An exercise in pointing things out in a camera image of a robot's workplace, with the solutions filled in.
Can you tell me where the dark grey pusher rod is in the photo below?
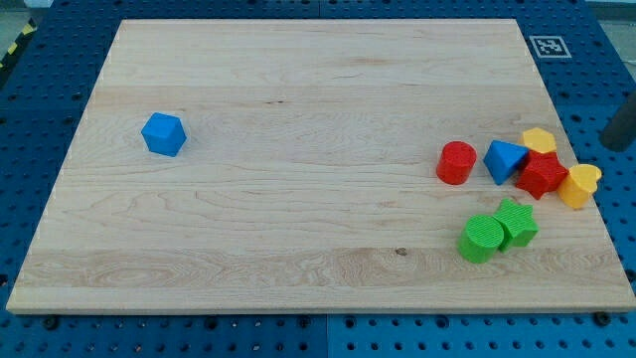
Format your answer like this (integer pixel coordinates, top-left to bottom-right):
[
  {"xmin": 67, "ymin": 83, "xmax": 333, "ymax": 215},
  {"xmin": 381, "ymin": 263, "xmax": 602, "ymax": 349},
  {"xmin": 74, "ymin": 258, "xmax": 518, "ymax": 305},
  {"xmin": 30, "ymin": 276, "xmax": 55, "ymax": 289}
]
[{"xmin": 599, "ymin": 91, "xmax": 635, "ymax": 152}]

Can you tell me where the blue triangle block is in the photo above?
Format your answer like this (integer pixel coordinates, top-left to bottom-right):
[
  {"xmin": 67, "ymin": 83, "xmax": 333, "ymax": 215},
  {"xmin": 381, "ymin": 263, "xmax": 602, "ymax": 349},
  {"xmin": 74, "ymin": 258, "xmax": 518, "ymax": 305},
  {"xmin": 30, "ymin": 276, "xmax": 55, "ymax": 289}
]
[{"xmin": 483, "ymin": 140, "xmax": 529, "ymax": 185}]

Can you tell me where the yellow heart block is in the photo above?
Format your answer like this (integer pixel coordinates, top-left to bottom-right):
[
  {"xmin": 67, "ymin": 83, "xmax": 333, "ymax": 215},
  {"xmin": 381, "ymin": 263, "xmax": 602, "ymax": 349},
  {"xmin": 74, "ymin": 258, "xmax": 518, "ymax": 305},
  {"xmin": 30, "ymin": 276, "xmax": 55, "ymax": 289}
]
[{"xmin": 556, "ymin": 164, "xmax": 602, "ymax": 210}]

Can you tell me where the yellow hexagon block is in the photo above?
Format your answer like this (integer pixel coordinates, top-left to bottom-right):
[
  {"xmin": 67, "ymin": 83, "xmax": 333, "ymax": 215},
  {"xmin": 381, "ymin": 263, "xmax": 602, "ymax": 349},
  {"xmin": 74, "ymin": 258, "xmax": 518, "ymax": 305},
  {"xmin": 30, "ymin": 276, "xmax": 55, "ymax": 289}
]
[{"xmin": 519, "ymin": 127, "xmax": 557, "ymax": 154}]

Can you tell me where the red star block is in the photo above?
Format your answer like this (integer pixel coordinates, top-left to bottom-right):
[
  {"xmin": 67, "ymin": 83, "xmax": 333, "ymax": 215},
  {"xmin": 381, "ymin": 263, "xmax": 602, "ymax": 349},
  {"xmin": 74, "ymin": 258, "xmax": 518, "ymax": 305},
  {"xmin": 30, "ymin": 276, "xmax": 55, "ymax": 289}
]
[{"xmin": 515, "ymin": 150, "xmax": 568, "ymax": 200}]

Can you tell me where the white fiducial marker tag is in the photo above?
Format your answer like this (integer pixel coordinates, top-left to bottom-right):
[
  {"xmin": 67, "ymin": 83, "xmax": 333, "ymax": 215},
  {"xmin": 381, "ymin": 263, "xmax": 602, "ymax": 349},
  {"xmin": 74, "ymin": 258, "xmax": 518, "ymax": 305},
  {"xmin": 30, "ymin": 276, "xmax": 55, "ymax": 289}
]
[{"xmin": 530, "ymin": 35, "xmax": 571, "ymax": 59}]

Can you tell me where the green star block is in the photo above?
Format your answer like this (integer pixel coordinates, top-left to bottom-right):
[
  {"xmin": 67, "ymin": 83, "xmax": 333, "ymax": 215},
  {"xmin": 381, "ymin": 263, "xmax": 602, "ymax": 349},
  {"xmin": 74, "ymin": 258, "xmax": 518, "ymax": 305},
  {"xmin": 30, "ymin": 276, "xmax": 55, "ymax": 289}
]
[{"xmin": 493, "ymin": 198, "xmax": 539, "ymax": 253}]

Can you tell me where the red cylinder block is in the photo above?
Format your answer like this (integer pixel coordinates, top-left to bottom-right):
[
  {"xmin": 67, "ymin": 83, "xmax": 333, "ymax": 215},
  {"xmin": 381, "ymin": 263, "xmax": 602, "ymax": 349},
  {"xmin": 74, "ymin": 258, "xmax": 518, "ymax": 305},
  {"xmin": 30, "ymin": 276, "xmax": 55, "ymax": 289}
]
[{"xmin": 436, "ymin": 141, "xmax": 477, "ymax": 185}]

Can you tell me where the green cylinder block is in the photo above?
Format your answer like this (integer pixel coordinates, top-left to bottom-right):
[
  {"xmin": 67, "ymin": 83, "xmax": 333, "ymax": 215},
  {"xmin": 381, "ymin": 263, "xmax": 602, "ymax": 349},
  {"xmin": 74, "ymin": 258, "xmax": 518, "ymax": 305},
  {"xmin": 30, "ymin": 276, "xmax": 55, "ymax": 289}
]
[{"xmin": 457, "ymin": 215, "xmax": 505, "ymax": 264}]

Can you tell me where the wooden board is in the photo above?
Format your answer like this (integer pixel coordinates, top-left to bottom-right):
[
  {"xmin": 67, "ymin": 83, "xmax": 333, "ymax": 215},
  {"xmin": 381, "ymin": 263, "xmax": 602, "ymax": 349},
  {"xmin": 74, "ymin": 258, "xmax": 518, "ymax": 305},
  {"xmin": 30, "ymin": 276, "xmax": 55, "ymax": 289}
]
[{"xmin": 7, "ymin": 19, "xmax": 635, "ymax": 315}]

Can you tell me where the blue cube block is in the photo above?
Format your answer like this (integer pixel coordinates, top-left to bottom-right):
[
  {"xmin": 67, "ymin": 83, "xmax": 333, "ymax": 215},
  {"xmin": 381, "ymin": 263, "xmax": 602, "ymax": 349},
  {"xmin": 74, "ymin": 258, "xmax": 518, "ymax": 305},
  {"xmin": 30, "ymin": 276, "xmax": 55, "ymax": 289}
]
[{"xmin": 141, "ymin": 112, "xmax": 187, "ymax": 157}]

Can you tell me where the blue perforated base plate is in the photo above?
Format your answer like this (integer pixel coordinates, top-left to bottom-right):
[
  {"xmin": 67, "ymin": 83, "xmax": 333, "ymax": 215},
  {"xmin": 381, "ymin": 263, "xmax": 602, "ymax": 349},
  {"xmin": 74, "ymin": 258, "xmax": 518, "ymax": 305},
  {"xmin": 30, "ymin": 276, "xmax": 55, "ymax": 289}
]
[{"xmin": 1, "ymin": 1, "xmax": 635, "ymax": 357}]

